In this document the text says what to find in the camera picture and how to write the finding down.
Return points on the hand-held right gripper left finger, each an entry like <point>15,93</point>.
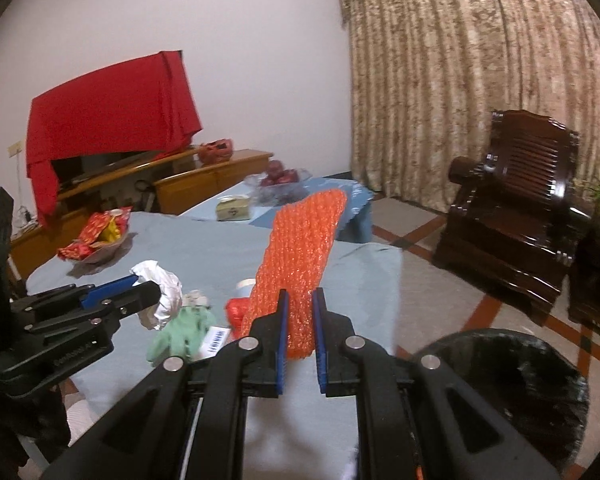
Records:
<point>282,345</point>

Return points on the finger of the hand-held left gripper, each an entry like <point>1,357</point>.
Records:
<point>107,291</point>
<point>140,295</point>

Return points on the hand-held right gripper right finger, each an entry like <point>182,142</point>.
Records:
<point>320,345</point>

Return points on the silver foil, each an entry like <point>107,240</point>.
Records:
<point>164,292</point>

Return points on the white barcode wrapper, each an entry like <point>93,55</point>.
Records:
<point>215,341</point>

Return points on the blue white toothpaste box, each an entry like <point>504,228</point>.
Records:
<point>244,289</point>

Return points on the orange bubble wrap sheet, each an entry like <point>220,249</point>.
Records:
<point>300,250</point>

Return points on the trash bin with black bag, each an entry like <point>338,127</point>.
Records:
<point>520,400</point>

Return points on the red snack bags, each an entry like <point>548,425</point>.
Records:
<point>100,255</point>

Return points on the small red snack packet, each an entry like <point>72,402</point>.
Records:
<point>72,251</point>

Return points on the small crumpled grey paper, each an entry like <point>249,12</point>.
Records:
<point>196,300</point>

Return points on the red plastic wrapper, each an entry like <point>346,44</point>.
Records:
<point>236,312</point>

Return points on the green cloth glove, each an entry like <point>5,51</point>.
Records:
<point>180,336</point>

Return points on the yellow snack packet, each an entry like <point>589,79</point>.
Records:
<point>111,230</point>

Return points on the patterned red snack packet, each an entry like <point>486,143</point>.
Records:
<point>91,227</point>

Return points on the grey-blue tablecloth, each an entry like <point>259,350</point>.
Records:
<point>205,255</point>

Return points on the beige tissue box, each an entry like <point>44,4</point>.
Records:
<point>232,209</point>

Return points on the black television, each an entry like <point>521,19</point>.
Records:
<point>90,165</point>

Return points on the wooden cabinet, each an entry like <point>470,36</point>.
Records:
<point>205,180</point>

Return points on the blue tablecloth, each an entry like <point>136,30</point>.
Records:
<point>358,205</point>

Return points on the glass fruit bowl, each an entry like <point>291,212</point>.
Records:
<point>300,191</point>

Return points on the red plastic bag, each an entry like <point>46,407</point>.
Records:
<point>215,151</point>

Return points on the dark red apple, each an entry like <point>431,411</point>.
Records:
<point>269,181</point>
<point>290,177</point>
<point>275,168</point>

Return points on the red cloth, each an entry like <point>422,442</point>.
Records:
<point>105,105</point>

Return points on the dark wooden armchair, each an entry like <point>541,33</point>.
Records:
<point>505,220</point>

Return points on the dark wooden side table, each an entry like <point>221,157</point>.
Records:
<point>597,280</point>

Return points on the beige patterned curtain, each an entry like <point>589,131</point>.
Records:
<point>455,85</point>

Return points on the wall socket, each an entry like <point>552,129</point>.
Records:
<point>14,150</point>

